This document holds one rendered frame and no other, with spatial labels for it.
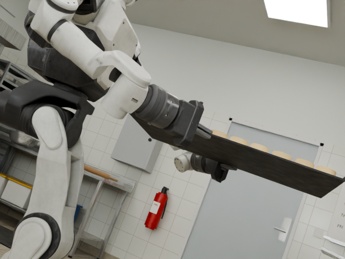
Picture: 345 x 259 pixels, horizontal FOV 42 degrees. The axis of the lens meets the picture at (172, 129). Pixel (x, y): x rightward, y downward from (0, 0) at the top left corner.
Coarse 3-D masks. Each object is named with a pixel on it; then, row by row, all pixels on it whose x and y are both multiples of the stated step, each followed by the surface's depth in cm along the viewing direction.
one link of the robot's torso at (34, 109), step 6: (42, 102) 144; (36, 108) 141; (54, 108) 141; (60, 108) 140; (30, 114) 141; (60, 114) 140; (66, 114) 141; (72, 114) 144; (30, 120) 140; (66, 120) 141; (30, 126) 141; (30, 132) 142; (36, 138) 146
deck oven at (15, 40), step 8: (0, 24) 470; (8, 24) 480; (0, 32) 473; (8, 32) 483; (16, 32) 493; (0, 40) 494; (8, 40) 486; (16, 40) 496; (24, 40) 506; (0, 48) 507; (16, 48) 502
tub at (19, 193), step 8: (8, 184) 528; (16, 184) 524; (24, 184) 520; (8, 192) 525; (16, 192) 521; (24, 192) 518; (8, 200) 522; (16, 200) 518; (24, 200) 514; (24, 208) 515
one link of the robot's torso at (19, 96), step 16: (32, 80) 143; (0, 96) 145; (16, 96) 143; (32, 96) 142; (48, 96) 142; (64, 96) 140; (80, 96) 139; (0, 112) 144; (16, 112) 142; (80, 112) 142; (16, 128) 146; (80, 128) 146
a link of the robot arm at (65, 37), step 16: (48, 16) 102; (64, 16) 103; (32, 32) 106; (48, 32) 103; (64, 32) 101; (80, 32) 103; (64, 48) 102; (80, 48) 101; (96, 48) 102; (80, 64) 102
